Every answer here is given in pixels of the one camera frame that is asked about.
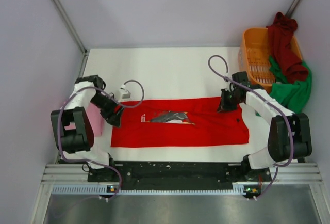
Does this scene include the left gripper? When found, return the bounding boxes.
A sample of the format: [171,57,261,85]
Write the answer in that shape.
[90,93,125,128]

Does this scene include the red teddy bear t-shirt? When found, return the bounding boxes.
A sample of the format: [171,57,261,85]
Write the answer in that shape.
[111,97,249,148]

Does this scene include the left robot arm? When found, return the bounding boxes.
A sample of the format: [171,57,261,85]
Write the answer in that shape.
[51,75,124,181]

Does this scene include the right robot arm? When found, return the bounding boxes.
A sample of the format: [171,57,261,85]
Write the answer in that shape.
[217,72,312,181]

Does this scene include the folded pink t-shirt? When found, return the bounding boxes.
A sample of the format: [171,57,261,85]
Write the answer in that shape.
[61,100,104,137]

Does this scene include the orange plastic basket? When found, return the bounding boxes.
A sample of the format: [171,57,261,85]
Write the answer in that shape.
[238,27,303,93]

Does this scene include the green t-shirt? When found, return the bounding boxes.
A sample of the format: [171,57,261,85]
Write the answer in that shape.
[269,55,312,113]

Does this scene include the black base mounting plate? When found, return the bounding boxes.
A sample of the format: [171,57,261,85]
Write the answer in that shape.
[82,161,271,190]

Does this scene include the dark red t-shirt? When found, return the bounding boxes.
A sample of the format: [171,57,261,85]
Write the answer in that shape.
[267,12,309,83]

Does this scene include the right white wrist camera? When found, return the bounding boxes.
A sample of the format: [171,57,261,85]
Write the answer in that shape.
[224,72,231,91]

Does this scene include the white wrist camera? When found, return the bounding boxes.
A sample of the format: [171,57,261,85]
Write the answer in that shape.
[115,84,131,102]
[224,72,231,91]

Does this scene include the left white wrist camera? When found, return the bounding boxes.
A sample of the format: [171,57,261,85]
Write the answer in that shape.
[115,84,131,102]

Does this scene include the grey slotted cable duct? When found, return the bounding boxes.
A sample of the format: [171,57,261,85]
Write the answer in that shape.
[52,184,246,196]

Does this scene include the aluminium frame rail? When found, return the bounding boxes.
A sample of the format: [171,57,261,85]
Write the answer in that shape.
[42,163,323,185]

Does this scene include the left corner aluminium post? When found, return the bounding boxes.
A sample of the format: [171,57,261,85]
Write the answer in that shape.
[52,0,87,55]

